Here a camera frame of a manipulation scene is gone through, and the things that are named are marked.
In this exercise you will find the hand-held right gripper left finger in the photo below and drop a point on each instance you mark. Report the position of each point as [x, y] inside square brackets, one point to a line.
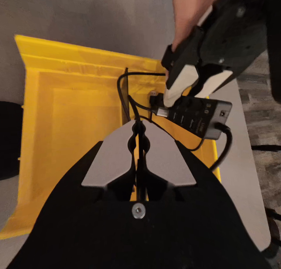
[109, 163]

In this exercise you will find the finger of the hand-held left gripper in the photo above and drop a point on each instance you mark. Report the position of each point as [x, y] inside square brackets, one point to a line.
[215, 82]
[182, 82]

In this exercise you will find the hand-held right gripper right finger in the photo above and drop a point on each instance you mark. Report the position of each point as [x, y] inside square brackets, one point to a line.
[169, 163]

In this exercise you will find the yellow storage bin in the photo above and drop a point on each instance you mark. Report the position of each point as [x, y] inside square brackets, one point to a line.
[76, 119]

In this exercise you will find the person's left hand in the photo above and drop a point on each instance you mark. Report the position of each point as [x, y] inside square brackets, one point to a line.
[191, 7]

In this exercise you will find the black bin divider plate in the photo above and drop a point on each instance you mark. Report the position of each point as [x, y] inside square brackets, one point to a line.
[125, 93]

